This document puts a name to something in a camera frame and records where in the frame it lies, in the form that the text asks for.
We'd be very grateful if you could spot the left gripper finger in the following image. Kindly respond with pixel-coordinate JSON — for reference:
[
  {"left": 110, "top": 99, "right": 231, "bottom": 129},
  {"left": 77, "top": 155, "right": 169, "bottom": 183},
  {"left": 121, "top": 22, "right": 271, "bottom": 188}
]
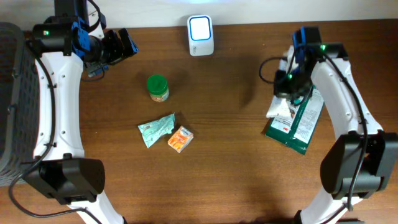
[
  {"left": 118, "top": 28, "right": 139, "bottom": 58},
  {"left": 107, "top": 30, "right": 124, "bottom": 62}
]

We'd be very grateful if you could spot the white Pantene tube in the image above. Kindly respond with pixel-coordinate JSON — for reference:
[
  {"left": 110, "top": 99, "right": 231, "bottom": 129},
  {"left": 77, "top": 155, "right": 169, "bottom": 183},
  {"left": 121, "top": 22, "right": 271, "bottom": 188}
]
[{"left": 266, "top": 96, "right": 295, "bottom": 118}]

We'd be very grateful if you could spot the green lid jar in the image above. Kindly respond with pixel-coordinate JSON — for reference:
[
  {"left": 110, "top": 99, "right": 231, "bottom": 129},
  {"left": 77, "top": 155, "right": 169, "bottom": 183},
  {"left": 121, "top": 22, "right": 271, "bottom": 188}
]
[{"left": 147, "top": 74, "right": 169, "bottom": 102}]

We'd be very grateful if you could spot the green 3M glove packet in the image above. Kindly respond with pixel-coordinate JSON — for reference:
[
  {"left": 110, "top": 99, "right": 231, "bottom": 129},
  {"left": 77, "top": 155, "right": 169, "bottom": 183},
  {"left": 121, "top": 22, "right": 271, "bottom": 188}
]
[{"left": 265, "top": 87, "right": 324, "bottom": 155}]

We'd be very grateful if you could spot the teal foil sachet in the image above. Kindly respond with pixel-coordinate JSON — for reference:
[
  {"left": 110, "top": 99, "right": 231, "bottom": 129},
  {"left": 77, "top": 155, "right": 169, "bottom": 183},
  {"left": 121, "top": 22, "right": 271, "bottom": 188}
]
[{"left": 138, "top": 113, "right": 175, "bottom": 148}]

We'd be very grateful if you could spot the orange tissue pack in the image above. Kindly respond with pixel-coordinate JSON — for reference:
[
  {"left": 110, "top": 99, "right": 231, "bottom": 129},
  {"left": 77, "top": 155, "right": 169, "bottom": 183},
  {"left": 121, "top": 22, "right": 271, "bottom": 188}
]
[{"left": 167, "top": 126, "right": 194, "bottom": 153}]

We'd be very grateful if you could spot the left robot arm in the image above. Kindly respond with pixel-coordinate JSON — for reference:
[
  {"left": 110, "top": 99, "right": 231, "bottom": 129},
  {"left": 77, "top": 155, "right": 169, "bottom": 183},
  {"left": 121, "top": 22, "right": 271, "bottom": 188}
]
[{"left": 22, "top": 1, "right": 139, "bottom": 223}]

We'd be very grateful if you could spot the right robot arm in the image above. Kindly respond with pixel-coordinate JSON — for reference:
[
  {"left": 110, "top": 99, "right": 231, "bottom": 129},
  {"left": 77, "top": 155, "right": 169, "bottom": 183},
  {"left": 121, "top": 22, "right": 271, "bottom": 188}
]
[{"left": 274, "top": 27, "right": 397, "bottom": 223}]

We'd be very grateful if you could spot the white barcode scanner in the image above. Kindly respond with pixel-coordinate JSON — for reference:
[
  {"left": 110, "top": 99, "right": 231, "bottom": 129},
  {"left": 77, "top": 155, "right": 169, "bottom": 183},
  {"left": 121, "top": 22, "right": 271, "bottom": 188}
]
[{"left": 187, "top": 15, "right": 215, "bottom": 57}]

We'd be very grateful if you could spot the grey plastic mesh basket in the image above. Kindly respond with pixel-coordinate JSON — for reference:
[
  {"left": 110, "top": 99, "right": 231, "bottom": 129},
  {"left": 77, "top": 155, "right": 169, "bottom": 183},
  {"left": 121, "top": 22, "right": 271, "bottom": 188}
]
[{"left": 1, "top": 22, "right": 40, "bottom": 187}]

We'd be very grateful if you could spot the left black cable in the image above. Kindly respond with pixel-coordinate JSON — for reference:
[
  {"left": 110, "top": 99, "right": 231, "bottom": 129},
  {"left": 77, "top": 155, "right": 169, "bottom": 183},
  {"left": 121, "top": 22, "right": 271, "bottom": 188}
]
[{"left": 7, "top": 40, "right": 103, "bottom": 224}]

